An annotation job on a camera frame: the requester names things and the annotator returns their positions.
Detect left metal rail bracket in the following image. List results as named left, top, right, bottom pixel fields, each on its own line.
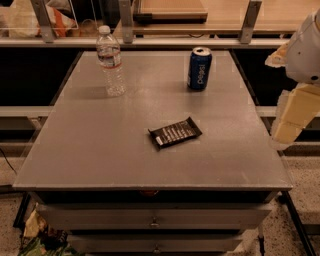
left=30, top=0, right=56, bottom=43

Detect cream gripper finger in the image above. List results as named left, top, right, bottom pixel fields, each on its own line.
left=270, top=83, right=320, bottom=150
left=265, top=43, right=288, bottom=68

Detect colourful bags on floor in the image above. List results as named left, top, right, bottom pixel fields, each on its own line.
left=18, top=210, right=85, bottom=256

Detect white and orange plastic bag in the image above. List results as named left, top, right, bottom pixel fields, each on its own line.
left=1, top=0, right=78, bottom=41

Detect black floor cable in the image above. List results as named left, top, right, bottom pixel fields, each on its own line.
left=0, top=148, right=18, bottom=176

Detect right metal rail bracket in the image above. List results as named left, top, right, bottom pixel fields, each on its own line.
left=239, top=0, right=262, bottom=44

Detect lower drawer knob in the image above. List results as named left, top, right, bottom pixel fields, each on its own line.
left=153, top=245, right=161, bottom=254

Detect clear plastic water bottle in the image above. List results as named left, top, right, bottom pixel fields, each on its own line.
left=96, top=25, right=126, bottom=97

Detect black rxbar chocolate bar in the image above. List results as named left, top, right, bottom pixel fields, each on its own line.
left=149, top=117, right=202, bottom=149

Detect upper drawer knob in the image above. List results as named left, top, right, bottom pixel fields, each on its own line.
left=149, top=217, right=160, bottom=229

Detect blue pepsi can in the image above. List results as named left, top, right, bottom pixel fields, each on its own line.
left=187, top=47, right=212, bottom=90

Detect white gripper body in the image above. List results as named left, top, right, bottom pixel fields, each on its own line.
left=285, top=9, right=320, bottom=84

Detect wooden tray on shelf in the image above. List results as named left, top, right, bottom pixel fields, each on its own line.
left=133, top=0, right=208, bottom=24

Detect drawer knob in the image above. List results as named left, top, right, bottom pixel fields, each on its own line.
left=149, top=217, right=160, bottom=229
left=153, top=245, right=161, bottom=254

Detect grey drawer cabinet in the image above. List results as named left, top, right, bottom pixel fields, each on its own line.
left=14, top=51, right=292, bottom=256

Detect middle metal rail bracket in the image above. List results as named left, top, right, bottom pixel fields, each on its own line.
left=118, top=0, right=133, bottom=43

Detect metal rail bracket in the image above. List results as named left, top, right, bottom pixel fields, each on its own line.
left=239, top=0, right=262, bottom=44
left=30, top=0, right=56, bottom=43
left=118, top=0, right=133, bottom=43

